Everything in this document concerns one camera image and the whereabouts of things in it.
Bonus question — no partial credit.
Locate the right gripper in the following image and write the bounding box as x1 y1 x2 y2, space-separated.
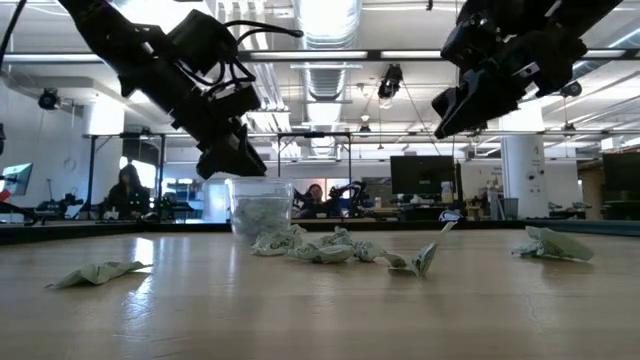
431 3 590 140

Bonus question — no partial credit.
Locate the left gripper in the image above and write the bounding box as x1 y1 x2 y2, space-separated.
128 48 269 181

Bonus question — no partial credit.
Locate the heap of packets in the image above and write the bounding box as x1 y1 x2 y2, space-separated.
233 197 292 237

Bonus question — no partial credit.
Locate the clear plastic round container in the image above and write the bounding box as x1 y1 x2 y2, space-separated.
227 175 296 239

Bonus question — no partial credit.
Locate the black computer monitor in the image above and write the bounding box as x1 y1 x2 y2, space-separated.
389 155 457 197

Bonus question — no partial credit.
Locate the white pillar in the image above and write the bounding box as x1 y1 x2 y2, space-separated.
81 99 127 214
499 114 551 220

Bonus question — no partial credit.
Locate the person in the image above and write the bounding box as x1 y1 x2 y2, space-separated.
103 163 152 222
298 182 332 220

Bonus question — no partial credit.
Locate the grey waste bin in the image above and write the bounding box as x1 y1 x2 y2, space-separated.
500 197 521 221

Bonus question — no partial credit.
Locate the dark cabinet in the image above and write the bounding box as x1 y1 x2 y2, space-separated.
601 151 640 222

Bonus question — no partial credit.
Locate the small tilted monitor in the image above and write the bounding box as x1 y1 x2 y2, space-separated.
0 162 35 198

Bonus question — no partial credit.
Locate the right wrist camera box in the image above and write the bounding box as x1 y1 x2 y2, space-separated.
439 0 507 72

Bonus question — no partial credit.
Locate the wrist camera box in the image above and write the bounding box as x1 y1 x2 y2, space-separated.
439 0 507 72
167 8 240 77

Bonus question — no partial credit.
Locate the black hanging camera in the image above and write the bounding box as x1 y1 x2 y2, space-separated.
376 63 405 101

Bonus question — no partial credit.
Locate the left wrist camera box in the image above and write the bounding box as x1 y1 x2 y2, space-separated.
167 8 240 77

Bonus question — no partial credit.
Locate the black background rig frame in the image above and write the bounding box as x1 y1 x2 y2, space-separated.
82 131 168 222

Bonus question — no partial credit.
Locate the black left camera cable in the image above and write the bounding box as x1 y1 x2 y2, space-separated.
219 18 305 101

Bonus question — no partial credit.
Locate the silver ventilation duct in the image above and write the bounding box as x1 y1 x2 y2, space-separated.
295 0 363 157

